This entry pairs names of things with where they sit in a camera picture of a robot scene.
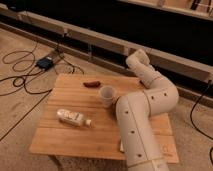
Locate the white sponge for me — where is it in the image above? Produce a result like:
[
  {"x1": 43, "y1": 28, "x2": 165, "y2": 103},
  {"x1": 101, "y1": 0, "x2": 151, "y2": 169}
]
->
[{"x1": 120, "y1": 141, "x2": 124, "y2": 153}]

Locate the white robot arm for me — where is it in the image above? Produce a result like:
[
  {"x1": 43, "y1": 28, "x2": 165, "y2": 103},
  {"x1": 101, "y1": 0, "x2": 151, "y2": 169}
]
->
[{"x1": 116, "y1": 49, "x2": 179, "y2": 171}]

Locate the white plastic cup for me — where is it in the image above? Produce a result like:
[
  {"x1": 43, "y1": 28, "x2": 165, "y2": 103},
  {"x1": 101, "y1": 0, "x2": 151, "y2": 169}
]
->
[{"x1": 99, "y1": 86, "x2": 116, "y2": 108}]

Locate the brown sausage toy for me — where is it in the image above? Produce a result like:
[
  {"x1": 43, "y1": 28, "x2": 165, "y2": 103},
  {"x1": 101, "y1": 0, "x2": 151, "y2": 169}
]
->
[{"x1": 83, "y1": 81, "x2": 101, "y2": 88}]

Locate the wooden slat table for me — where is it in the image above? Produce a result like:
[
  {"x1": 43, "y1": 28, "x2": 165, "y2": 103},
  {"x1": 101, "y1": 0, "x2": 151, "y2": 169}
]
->
[{"x1": 30, "y1": 74, "x2": 179, "y2": 171}]

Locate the clear plastic bottle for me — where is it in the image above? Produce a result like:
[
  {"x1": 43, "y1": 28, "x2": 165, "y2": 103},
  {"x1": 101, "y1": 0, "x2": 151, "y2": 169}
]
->
[{"x1": 57, "y1": 109, "x2": 91, "y2": 127}]

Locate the blue power box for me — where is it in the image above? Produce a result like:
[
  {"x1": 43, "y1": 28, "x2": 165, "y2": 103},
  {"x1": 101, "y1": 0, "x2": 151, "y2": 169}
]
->
[{"x1": 36, "y1": 56, "x2": 53, "y2": 70}]

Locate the black floor cable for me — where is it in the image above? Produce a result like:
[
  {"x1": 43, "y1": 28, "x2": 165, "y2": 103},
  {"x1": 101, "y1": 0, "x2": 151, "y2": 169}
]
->
[{"x1": 0, "y1": 39, "x2": 85, "y2": 142}]

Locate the black cable at right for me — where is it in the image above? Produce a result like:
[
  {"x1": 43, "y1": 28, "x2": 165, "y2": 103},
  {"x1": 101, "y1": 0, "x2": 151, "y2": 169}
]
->
[{"x1": 189, "y1": 79, "x2": 213, "y2": 167}]

